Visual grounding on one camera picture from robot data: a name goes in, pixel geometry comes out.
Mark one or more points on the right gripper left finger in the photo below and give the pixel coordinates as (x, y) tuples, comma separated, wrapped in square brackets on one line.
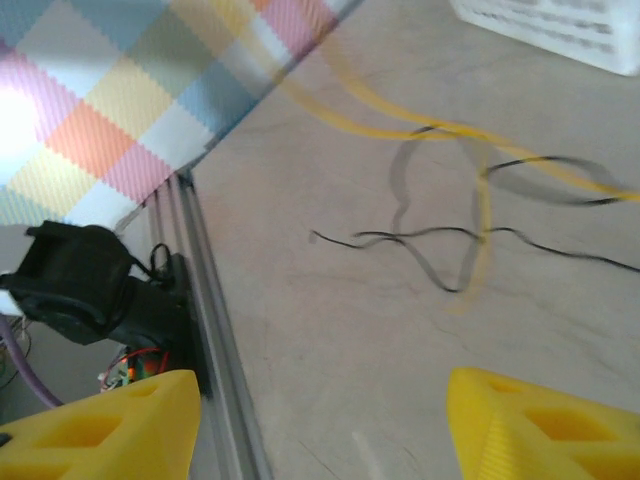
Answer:
[(100, 440)]

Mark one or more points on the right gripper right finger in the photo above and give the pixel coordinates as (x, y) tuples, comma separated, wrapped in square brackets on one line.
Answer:
[(550, 440)]

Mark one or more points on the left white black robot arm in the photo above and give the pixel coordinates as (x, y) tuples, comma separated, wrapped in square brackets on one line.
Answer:
[(75, 280)]

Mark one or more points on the small electronics board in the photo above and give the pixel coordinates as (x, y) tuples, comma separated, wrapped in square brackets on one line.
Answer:
[(140, 367)]

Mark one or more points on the white perforated plastic basket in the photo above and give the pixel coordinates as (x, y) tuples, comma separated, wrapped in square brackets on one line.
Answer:
[(550, 30)]

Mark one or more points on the aluminium front rail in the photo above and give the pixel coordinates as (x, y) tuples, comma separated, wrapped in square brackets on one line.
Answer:
[(220, 350)]

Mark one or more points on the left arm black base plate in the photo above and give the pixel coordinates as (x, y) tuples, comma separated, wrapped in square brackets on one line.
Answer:
[(182, 310)]

